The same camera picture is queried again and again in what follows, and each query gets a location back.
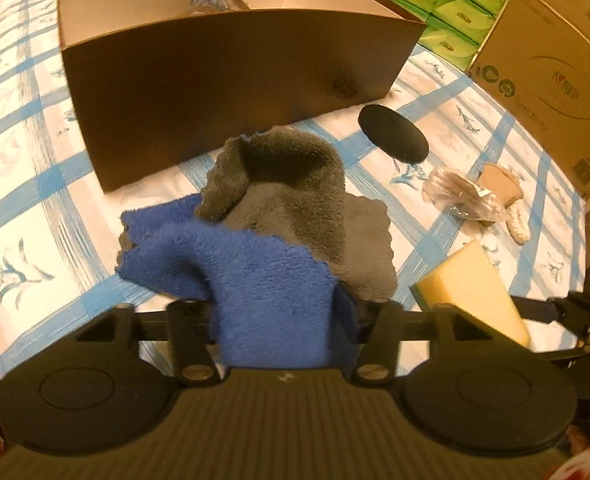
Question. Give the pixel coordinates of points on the white fluffy scrunchie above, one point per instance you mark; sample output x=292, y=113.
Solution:
x=519, y=225

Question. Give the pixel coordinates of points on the grey fleece towel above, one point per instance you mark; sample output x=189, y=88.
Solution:
x=295, y=185

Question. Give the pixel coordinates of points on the clear plastic packet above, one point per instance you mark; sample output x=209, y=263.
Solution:
x=460, y=195

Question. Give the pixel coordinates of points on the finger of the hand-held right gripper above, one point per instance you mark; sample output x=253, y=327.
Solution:
x=535, y=309

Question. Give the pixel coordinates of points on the brown storage box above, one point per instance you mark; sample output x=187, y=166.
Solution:
x=225, y=85

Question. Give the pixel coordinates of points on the large cardboard box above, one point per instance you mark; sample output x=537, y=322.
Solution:
x=550, y=75

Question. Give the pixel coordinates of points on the black oval pad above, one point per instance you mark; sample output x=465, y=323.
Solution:
x=392, y=132

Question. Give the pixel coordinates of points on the blue checked bed sheet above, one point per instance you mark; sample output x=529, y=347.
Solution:
x=25, y=210

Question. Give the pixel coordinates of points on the stack of green tissue packs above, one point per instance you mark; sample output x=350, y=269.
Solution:
x=455, y=15

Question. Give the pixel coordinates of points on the beige sock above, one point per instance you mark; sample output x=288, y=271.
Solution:
x=500, y=185

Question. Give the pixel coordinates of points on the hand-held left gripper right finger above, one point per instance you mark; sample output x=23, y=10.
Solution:
x=345, y=312

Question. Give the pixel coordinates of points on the yellow sponge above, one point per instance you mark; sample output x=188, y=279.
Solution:
x=470, y=285

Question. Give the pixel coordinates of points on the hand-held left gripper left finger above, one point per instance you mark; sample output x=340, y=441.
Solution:
x=190, y=330

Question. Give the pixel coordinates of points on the blue fleece towel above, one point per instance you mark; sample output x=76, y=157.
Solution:
x=255, y=280

